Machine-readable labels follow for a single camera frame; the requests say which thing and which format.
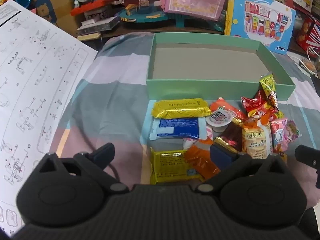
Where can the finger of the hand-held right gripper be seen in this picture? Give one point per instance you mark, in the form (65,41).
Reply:
(307,156)

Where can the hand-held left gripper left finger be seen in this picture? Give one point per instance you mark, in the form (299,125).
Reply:
(102,155)

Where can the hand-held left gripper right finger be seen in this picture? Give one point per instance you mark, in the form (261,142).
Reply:
(222,156)

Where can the yellow printed snack packet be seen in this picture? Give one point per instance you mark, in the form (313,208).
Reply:
(170,165)

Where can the mint green cardboard box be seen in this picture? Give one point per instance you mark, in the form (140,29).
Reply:
(200,62)

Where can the orange crinkled snack packet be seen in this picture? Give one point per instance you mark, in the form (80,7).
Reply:
(200,162)

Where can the dark red gold chocolate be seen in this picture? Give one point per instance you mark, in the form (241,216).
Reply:
(231,133)

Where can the white pink-patterned packet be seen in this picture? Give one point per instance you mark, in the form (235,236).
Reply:
(191,143)

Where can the pink cartoon packet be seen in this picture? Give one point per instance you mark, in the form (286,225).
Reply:
(282,132)

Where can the orange cracker packet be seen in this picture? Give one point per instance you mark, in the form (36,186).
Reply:
(256,140)

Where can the small jelly cup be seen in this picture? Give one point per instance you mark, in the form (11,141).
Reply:
(220,118)

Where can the rainbow candy packet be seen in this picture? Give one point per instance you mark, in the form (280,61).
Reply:
(275,116)

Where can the blue white snack packet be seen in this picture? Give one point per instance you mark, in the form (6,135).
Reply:
(175,127)

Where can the red foil candy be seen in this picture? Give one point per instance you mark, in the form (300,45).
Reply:
(253,102)

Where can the gold wafer packet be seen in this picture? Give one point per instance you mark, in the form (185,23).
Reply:
(180,108)

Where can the green yellow long packet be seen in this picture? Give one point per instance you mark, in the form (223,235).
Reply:
(268,87)

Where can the white instruction sheet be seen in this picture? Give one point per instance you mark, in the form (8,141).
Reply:
(37,80)

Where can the red flag biscuit tin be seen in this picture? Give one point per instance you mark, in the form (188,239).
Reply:
(308,35)

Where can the clear plastic case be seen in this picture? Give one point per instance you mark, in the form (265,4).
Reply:
(97,27)

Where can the black white lettered box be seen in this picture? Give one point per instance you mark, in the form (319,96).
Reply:
(97,16)

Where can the blue toy shop box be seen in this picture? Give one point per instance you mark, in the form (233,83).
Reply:
(260,22)

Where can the teal toy playset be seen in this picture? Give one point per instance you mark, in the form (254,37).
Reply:
(145,15)

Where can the cardboard box with bear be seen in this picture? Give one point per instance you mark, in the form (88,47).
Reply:
(57,10)

